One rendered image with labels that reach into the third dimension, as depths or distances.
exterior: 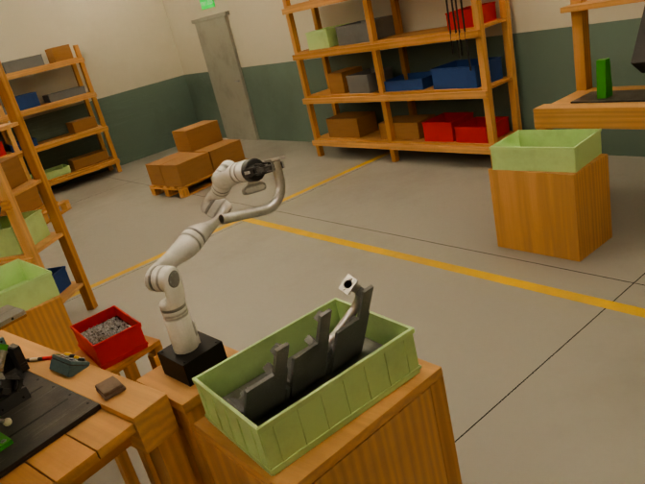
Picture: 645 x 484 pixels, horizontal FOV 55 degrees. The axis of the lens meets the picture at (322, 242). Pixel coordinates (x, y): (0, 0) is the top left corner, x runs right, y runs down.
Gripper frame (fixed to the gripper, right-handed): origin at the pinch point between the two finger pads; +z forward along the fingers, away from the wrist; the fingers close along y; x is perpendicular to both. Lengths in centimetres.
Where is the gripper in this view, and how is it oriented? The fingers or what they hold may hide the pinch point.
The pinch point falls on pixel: (274, 166)
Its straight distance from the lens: 192.1
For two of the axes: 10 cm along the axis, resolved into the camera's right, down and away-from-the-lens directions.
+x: 2.3, 9.6, 1.9
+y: 7.5, -3.0, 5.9
